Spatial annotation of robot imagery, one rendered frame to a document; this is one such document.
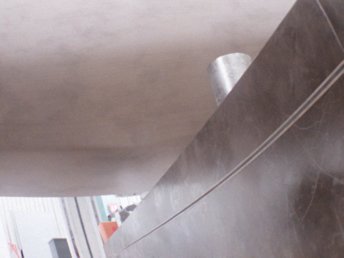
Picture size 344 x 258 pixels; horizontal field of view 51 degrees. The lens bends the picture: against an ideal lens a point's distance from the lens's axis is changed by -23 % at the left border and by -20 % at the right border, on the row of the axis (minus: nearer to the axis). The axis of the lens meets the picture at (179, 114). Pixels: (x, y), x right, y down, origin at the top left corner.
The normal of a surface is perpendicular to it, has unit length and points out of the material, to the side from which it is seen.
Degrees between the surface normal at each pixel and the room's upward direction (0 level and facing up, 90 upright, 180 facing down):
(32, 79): 90
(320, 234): 90
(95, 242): 90
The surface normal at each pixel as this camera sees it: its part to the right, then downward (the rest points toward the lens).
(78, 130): 0.35, -0.43
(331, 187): -0.94, 0.10
